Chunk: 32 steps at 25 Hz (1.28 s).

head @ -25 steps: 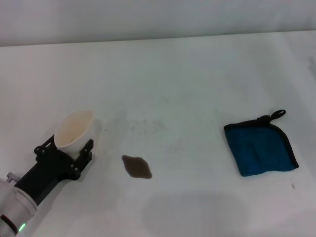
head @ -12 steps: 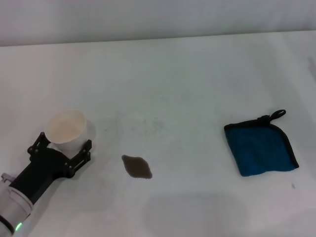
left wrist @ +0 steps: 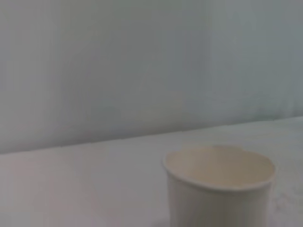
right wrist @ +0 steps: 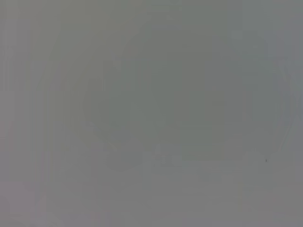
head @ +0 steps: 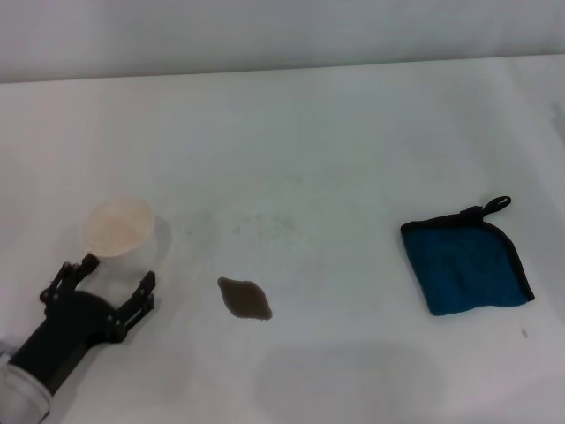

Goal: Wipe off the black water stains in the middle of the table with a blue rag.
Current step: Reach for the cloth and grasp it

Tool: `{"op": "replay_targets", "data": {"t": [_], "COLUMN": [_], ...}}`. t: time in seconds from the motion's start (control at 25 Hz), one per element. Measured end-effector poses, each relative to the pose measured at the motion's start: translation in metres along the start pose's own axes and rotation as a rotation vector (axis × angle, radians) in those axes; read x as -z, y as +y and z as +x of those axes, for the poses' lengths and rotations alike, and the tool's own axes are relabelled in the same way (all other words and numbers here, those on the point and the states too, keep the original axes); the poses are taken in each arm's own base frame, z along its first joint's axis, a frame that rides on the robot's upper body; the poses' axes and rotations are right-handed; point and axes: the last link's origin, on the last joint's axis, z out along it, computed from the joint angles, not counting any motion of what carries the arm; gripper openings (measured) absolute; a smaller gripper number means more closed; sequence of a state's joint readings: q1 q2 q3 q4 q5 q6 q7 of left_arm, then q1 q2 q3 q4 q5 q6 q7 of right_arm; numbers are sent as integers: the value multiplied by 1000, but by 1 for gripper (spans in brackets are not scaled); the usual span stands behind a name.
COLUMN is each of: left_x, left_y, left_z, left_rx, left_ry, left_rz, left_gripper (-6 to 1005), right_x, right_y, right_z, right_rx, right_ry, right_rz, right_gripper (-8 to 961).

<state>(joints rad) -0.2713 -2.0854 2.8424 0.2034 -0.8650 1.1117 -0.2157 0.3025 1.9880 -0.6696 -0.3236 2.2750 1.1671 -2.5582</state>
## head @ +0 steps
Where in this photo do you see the blue rag with black trim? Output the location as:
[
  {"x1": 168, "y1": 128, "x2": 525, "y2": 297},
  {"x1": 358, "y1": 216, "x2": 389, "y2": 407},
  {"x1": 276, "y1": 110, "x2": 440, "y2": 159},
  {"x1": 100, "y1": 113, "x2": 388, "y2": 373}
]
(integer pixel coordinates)
[{"x1": 399, "y1": 194, "x2": 537, "y2": 318}]

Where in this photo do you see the translucent plastic cup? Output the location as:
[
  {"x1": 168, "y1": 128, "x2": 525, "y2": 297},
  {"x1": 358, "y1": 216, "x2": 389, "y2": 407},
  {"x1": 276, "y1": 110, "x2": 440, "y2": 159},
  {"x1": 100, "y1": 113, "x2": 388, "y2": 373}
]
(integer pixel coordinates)
[{"x1": 80, "y1": 193, "x2": 156, "y2": 276}]

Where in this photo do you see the dark brown liquid stain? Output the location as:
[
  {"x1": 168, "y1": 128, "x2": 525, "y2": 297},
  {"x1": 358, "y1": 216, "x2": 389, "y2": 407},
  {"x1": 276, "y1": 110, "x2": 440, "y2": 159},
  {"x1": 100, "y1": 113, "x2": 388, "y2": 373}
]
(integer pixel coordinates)
[{"x1": 216, "y1": 276, "x2": 275, "y2": 322}]

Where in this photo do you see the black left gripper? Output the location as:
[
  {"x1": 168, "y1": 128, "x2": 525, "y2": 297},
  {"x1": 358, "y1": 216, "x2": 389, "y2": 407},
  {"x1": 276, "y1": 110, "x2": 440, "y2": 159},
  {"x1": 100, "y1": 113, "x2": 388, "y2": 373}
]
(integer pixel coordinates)
[{"x1": 7, "y1": 253, "x2": 158, "y2": 395}]

